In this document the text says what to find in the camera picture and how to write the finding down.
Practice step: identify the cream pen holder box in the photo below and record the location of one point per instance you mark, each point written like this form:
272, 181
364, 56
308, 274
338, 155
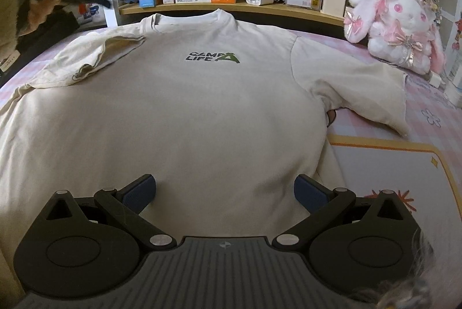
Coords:
333, 7

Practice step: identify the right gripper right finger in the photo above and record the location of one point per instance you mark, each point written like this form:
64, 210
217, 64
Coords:
327, 208

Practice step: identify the wooden shelf board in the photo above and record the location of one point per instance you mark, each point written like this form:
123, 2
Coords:
240, 7

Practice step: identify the cream white t-shirt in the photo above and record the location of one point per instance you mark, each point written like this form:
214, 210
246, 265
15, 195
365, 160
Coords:
180, 135

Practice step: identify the fluffy cream left sleeve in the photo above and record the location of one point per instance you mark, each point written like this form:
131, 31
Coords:
8, 19

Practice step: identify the pink white plush bunny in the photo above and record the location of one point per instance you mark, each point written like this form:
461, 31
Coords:
403, 33

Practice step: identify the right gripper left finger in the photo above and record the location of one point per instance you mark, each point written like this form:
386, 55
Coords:
124, 206

